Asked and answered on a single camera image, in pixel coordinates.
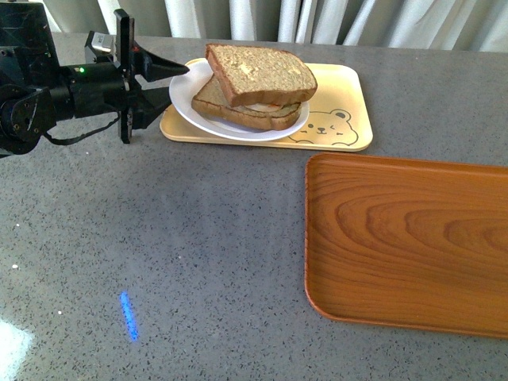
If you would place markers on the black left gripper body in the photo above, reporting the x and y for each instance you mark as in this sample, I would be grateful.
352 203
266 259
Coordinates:
106 82

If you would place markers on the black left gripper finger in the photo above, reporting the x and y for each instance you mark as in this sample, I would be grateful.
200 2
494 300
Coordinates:
147 105
152 67

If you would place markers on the white round plate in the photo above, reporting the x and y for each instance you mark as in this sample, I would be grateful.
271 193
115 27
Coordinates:
183 88

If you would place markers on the brown bread slice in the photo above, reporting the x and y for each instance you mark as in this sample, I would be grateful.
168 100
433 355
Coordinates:
211 100
248 75

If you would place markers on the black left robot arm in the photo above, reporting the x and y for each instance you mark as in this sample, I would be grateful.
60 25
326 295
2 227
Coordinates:
37 92

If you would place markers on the fried egg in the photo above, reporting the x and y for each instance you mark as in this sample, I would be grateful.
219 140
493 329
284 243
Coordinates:
260 107

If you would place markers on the yellow bear tray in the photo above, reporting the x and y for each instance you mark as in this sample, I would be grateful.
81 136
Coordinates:
338 119

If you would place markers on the brown wooden tray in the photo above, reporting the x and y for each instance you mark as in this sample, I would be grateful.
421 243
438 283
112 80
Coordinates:
407 243

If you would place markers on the grey white curtain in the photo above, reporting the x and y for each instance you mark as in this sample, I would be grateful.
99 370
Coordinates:
442 25

